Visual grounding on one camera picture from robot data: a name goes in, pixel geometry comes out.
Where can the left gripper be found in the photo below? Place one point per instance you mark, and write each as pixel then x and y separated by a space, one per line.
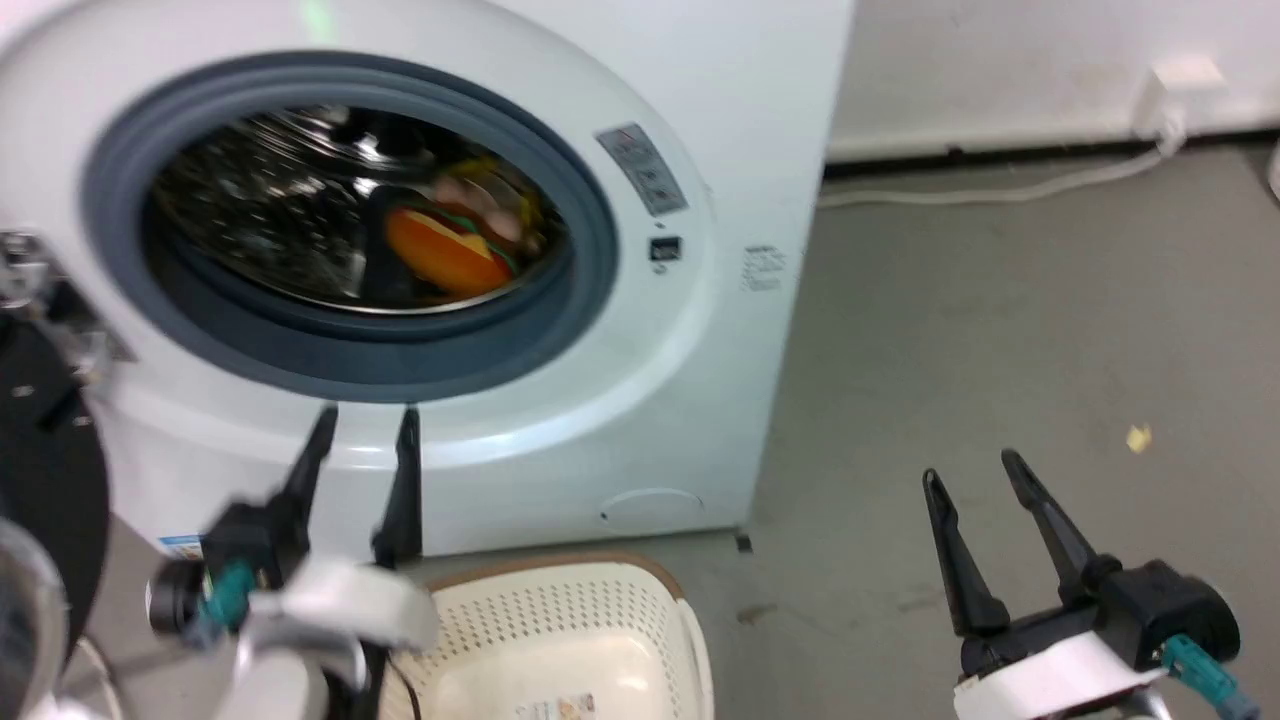
pixel 330 600

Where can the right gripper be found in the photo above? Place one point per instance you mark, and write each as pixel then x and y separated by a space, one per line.
pixel 1150 610

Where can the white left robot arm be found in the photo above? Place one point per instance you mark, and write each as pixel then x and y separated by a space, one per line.
pixel 275 685

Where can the orange hamburger plush toy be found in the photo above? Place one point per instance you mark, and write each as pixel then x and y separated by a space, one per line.
pixel 440 252

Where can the cream perforated laundry basket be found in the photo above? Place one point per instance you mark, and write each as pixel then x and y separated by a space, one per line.
pixel 560 640

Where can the white front-load washing machine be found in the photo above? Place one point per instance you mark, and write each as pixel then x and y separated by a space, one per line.
pixel 700 100

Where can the yellow paper scrap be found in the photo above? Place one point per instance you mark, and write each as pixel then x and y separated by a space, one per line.
pixel 1138 437

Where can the black round washer door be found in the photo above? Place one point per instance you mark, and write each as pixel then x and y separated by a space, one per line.
pixel 45 470

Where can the grey washer warning sticker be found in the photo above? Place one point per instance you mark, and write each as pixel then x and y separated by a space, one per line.
pixel 643 168

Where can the white wall power outlet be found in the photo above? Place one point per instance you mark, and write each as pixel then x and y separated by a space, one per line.
pixel 1180 92

